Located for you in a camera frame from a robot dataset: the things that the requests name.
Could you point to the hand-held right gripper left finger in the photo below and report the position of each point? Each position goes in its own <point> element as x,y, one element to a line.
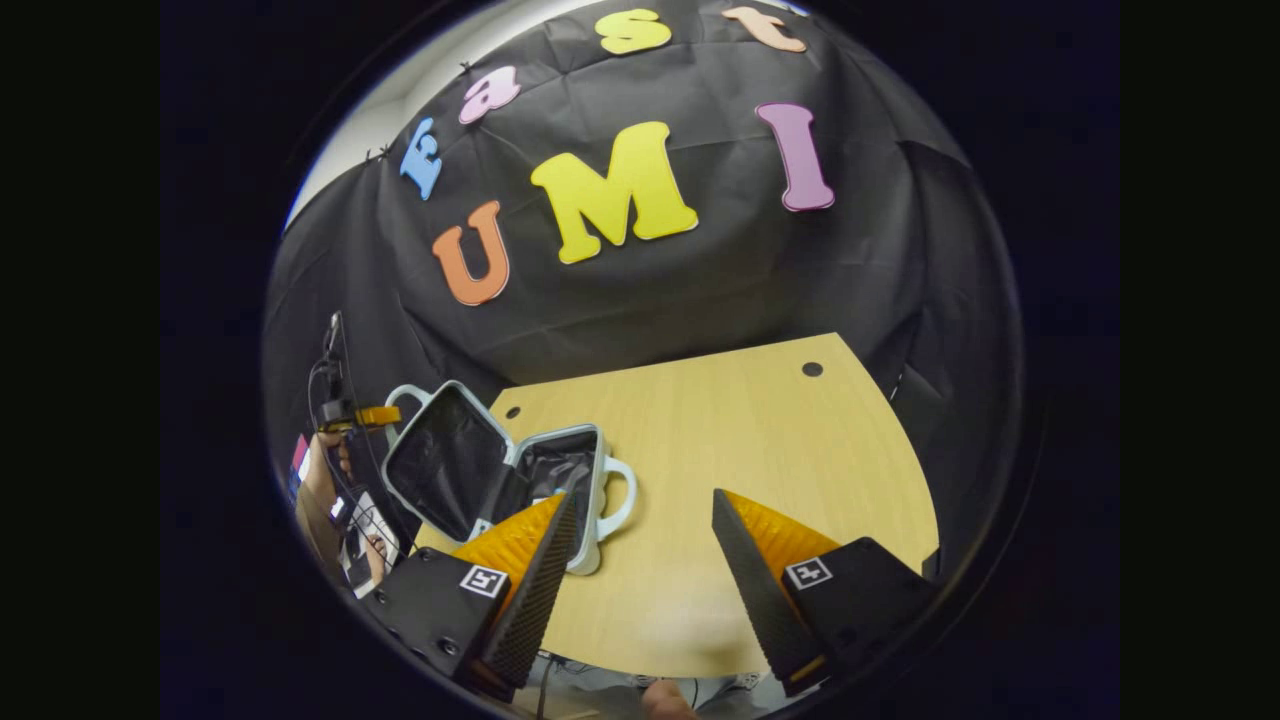
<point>535,600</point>

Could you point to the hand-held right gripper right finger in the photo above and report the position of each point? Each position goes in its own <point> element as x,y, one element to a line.
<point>760,600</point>

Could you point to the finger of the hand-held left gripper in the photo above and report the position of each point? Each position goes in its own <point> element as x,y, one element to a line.
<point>380,416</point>

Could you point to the light blue suitcase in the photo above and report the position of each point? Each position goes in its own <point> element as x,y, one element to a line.
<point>450,470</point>

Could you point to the colourful printed board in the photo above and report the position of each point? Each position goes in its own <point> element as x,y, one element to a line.
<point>300,462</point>

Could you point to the person's grey clothing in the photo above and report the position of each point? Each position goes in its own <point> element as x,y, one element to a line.
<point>600,692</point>

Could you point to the black backdrop cloth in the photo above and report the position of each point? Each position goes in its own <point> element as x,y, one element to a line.
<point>700,280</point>

